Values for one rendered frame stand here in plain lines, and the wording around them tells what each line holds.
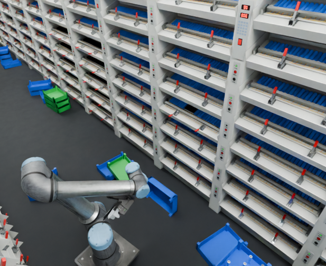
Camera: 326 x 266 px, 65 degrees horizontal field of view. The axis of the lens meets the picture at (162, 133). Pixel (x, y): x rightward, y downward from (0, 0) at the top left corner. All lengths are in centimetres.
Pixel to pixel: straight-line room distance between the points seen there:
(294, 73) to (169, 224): 141
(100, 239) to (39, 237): 69
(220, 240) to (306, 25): 150
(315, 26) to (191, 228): 155
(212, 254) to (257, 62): 133
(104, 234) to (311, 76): 141
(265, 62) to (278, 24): 19
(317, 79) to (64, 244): 192
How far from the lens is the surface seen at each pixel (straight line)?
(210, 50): 158
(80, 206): 170
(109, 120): 309
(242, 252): 171
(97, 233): 175
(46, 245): 223
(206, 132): 183
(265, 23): 137
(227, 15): 148
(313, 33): 129
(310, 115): 143
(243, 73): 149
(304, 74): 136
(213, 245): 208
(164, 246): 205
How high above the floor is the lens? 177
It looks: 36 degrees down
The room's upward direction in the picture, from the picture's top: 1 degrees counter-clockwise
